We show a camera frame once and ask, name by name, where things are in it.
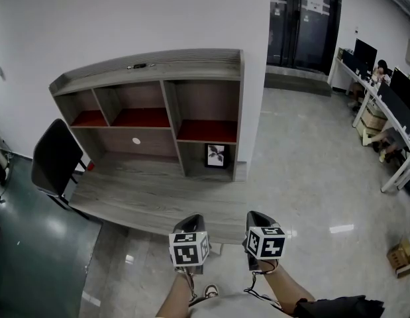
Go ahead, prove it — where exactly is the black wrist cord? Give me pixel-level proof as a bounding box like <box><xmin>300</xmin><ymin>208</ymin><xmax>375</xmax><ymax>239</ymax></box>
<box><xmin>243</xmin><ymin>260</ymin><xmax>282</xmax><ymax>308</ymax></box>
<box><xmin>174</xmin><ymin>266</ymin><xmax>199</xmax><ymax>306</ymax></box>

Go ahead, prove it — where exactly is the white office desk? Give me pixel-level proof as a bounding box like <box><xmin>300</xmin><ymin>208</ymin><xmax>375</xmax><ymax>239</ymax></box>
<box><xmin>330</xmin><ymin>56</ymin><xmax>410</xmax><ymax>193</ymax></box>

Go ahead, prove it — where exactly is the open cardboard box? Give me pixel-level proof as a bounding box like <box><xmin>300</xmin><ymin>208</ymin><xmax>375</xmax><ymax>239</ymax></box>
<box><xmin>386</xmin><ymin>238</ymin><xmax>410</xmax><ymax>280</ymax></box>

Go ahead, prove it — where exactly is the beige storage box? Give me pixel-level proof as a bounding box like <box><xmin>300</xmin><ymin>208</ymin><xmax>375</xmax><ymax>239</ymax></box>
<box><xmin>356</xmin><ymin>105</ymin><xmax>388</xmax><ymax>136</ymax></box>

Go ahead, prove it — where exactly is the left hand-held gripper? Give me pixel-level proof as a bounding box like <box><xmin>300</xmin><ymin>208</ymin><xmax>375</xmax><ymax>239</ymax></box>
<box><xmin>168</xmin><ymin>214</ymin><xmax>211</xmax><ymax>276</ymax></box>

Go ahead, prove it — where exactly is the black chair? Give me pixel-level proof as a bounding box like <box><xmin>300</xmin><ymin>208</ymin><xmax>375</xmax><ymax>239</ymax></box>
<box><xmin>30</xmin><ymin>118</ymin><xmax>90</xmax><ymax>220</ymax></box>

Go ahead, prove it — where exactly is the grey door ramp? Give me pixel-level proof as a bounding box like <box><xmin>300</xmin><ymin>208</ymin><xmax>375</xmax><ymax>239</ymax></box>
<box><xmin>264</xmin><ymin>72</ymin><xmax>334</xmax><ymax>98</ymax></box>

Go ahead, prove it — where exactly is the grey wooden desk with hutch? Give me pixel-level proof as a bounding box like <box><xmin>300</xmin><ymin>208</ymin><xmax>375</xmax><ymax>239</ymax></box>
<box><xmin>48</xmin><ymin>48</ymin><xmax>249</xmax><ymax>245</ymax></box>

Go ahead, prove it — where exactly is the person's light grey shirt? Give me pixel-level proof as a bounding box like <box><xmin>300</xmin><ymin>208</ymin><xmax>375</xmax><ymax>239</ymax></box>
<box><xmin>190</xmin><ymin>292</ymin><xmax>293</xmax><ymax>318</ymax></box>

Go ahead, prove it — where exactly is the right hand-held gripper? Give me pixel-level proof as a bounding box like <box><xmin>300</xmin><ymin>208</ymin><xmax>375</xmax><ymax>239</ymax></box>
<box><xmin>245</xmin><ymin>210</ymin><xmax>287</xmax><ymax>272</ymax></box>

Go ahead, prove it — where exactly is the black monitor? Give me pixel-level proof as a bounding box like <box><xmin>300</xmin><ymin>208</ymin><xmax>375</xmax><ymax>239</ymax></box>
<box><xmin>389</xmin><ymin>66</ymin><xmax>410</xmax><ymax>94</ymax></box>
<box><xmin>353</xmin><ymin>38</ymin><xmax>379</xmax><ymax>76</ymax></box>
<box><xmin>376</xmin><ymin>81</ymin><xmax>410</xmax><ymax>133</ymax></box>

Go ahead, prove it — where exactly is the black framed picture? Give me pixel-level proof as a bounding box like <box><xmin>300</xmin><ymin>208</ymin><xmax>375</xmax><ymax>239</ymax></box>
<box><xmin>204</xmin><ymin>142</ymin><xmax>231</xmax><ymax>170</ymax></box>

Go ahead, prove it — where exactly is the glass double door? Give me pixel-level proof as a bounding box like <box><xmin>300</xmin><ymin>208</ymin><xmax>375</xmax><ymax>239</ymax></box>
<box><xmin>266</xmin><ymin>0</ymin><xmax>343</xmax><ymax>76</ymax></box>

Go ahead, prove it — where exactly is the person's black garment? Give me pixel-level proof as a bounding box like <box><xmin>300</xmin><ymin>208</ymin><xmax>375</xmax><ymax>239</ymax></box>
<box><xmin>293</xmin><ymin>294</ymin><xmax>385</xmax><ymax>318</ymax></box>

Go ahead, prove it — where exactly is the person's left forearm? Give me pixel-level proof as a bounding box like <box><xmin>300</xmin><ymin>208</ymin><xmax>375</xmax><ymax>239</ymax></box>
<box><xmin>156</xmin><ymin>270</ymin><xmax>196</xmax><ymax>318</ymax></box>

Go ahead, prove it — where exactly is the person's right forearm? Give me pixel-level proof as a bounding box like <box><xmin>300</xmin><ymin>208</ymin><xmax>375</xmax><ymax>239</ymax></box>
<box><xmin>257</xmin><ymin>259</ymin><xmax>317</xmax><ymax>316</ymax></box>

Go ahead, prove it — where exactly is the person's white black shoe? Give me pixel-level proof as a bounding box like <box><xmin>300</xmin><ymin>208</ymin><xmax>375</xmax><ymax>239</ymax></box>
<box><xmin>203</xmin><ymin>283</ymin><xmax>220</xmax><ymax>300</ymax></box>

